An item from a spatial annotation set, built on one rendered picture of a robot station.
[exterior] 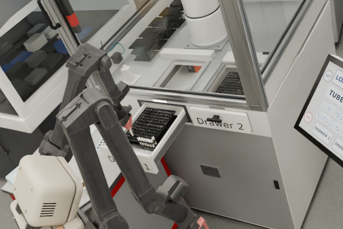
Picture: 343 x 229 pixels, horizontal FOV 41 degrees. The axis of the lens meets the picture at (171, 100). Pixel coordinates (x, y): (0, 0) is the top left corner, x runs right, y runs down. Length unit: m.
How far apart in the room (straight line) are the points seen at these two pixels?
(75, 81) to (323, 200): 1.75
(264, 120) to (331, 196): 0.96
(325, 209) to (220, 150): 0.79
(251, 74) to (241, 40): 0.16
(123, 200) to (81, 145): 1.17
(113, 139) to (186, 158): 1.30
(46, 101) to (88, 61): 1.29
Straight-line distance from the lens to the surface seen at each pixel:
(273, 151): 2.12
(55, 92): 2.80
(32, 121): 2.72
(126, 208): 2.35
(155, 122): 2.17
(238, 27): 1.73
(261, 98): 1.91
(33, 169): 1.44
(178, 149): 2.44
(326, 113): 1.73
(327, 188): 2.87
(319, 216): 2.75
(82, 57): 1.51
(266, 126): 2.01
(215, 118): 2.05
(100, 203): 1.28
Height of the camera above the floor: 2.21
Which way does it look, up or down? 35 degrees down
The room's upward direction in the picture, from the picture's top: 22 degrees counter-clockwise
